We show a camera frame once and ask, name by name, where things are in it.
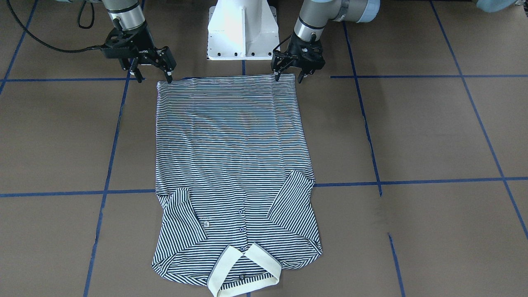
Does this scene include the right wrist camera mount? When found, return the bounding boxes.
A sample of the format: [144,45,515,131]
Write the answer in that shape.
[101,28,142,59]

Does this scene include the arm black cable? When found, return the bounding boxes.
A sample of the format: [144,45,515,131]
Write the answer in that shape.
[6,0,104,53]
[273,35,292,54]

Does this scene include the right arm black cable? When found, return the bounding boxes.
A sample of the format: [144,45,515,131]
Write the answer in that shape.
[6,0,104,53]

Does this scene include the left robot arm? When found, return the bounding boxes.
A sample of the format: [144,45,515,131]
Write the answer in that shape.
[271,0,381,83]

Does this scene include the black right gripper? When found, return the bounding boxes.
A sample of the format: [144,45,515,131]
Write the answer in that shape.
[116,22,177,83]

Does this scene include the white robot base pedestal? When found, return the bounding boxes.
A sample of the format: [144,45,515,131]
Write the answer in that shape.
[206,0,279,61]

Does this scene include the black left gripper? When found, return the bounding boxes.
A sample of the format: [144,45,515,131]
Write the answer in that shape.
[271,33,325,83]

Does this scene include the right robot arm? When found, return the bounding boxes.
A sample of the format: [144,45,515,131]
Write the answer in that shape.
[68,0,177,83]

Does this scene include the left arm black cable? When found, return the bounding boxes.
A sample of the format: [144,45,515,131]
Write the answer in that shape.
[273,35,292,54]

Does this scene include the striped polo shirt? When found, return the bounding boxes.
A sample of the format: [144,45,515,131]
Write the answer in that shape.
[151,73,323,297]

